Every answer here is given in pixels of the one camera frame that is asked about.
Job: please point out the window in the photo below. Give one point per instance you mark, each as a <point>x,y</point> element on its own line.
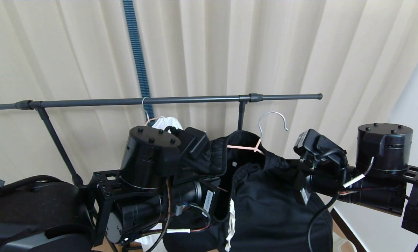
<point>139,52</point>

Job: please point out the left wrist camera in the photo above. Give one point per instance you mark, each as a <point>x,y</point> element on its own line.
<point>195,143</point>

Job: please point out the black garment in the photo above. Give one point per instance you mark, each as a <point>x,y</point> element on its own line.
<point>271,210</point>

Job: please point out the white laundry basket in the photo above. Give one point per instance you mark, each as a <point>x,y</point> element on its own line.
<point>345,245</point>

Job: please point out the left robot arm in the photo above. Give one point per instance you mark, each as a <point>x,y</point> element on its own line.
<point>149,157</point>

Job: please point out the beige curtain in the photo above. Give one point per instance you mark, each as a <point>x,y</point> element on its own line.
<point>55,42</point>
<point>264,45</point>

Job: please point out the white garment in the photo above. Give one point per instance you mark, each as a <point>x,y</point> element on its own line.
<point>168,123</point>

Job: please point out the black clothes rack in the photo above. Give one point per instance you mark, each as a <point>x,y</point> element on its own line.
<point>195,100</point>

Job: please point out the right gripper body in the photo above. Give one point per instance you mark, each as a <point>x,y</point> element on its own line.
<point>324,183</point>

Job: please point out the pink clothes hanger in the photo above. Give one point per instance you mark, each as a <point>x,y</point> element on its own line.
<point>145,112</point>
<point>243,147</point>

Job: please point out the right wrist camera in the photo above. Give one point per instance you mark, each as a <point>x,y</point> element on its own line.
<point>317,143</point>

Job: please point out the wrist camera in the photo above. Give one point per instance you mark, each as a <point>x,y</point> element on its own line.
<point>317,143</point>
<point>195,143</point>

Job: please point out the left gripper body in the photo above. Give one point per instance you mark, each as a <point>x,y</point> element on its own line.
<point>191,196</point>

